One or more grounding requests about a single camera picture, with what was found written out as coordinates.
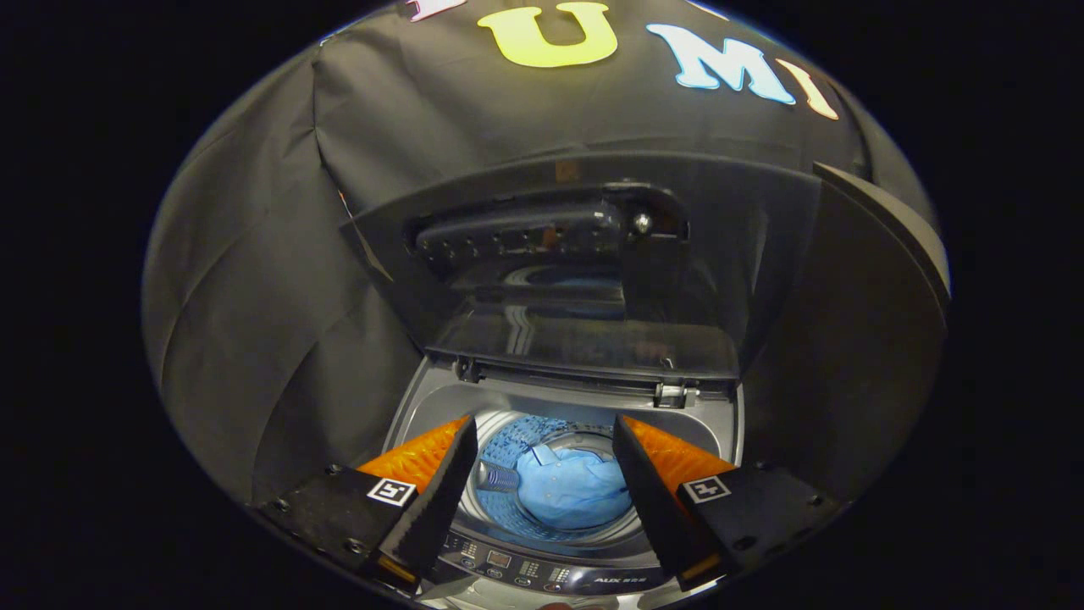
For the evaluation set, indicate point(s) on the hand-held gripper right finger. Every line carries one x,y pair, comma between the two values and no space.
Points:
656,508

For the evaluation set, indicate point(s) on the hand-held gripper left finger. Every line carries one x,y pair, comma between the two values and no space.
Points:
430,508

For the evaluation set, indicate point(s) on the light blue polo shirt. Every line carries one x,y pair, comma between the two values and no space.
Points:
572,496

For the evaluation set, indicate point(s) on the beige cabinet with dark top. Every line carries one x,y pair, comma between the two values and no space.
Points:
855,339

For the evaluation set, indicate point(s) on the black backdrop cloth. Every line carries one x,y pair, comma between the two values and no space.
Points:
254,296

